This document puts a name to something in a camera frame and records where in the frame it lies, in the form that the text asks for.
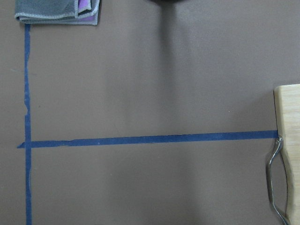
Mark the folded grey cloth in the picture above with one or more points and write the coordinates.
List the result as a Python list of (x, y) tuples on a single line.
[(74, 12)]

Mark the wooden cutting board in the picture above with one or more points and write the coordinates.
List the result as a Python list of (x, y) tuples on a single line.
[(287, 105)]

